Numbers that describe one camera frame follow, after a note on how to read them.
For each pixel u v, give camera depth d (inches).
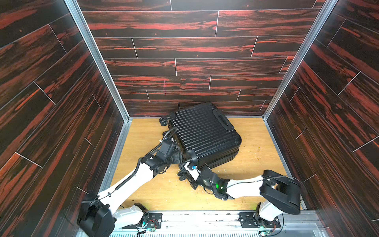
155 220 28.8
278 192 17.5
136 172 19.6
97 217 15.2
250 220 29.1
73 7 26.1
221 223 29.0
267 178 19.4
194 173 27.3
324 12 26.6
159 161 22.3
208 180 24.3
